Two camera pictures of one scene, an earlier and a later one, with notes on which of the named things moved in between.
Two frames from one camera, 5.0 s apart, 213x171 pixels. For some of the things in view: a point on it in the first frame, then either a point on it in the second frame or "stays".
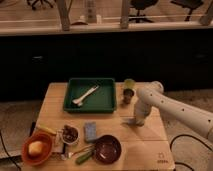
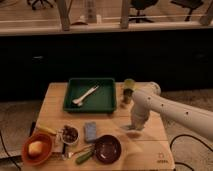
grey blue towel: (128, 120) → (127, 127)
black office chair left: (41, 1) stays
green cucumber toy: (82, 158) stays
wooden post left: (64, 7) stays
